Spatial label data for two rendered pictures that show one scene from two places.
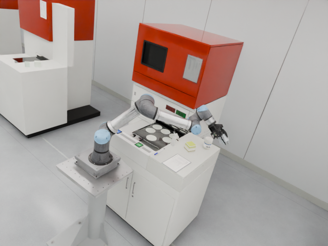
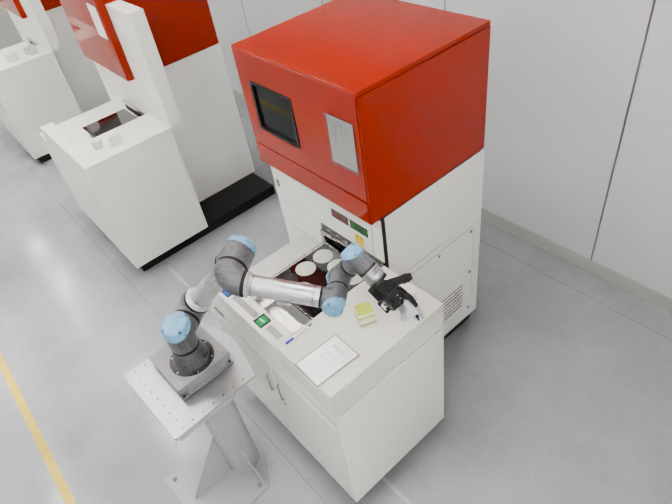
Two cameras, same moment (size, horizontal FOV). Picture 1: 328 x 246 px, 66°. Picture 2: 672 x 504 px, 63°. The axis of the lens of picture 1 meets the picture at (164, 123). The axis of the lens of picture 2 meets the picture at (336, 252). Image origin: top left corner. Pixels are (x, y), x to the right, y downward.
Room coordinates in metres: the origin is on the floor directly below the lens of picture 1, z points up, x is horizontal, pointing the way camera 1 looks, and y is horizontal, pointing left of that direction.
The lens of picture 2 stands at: (0.47, -0.78, 2.68)
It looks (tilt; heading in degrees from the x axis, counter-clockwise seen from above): 42 degrees down; 23
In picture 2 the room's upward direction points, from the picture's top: 10 degrees counter-clockwise
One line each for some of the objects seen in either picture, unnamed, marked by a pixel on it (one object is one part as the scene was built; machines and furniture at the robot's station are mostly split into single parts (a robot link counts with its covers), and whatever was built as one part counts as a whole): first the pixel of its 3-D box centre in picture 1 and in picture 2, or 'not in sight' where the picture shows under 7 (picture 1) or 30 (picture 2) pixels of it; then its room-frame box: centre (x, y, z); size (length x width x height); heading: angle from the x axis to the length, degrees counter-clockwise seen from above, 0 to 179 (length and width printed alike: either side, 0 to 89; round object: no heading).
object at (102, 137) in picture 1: (102, 139); (179, 331); (1.59, 0.43, 1.06); 0.13 x 0.12 x 0.14; 6
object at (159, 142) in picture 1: (158, 134); (320, 278); (2.11, 0.03, 0.90); 0.34 x 0.34 x 0.01; 58
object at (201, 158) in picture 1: (185, 158); (362, 336); (1.82, -0.25, 0.89); 0.62 x 0.35 x 0.14; 148
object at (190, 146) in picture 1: (190, 146); (364, 314); (1.85, -0.26, 1.00); 0.07 x 0.07 x 0.07; 34
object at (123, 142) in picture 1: (127, 145); (249, 316); (1.84, 0.28, 0.89); 0.55 x 0.09 x 0.14; 58
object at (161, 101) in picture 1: (160, 110); (326, 218); (2.40, 0.07, 1.02); 0.82 x 0.03 x 0.40; 58
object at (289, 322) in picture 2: not in sight; (279, 317); (1.88, 0.15, 0.87); 0.36 x 0.08 x 0.03; 58
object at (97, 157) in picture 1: (101, 153); (188, 350); (1.58, 0.43, 0.95); 0.15 x 0.15 x 0.10
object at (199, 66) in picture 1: (186, 61); (362, 98); (2.67, -0.10, 1.52); 0.81 x 0.75 x 0.59; 58
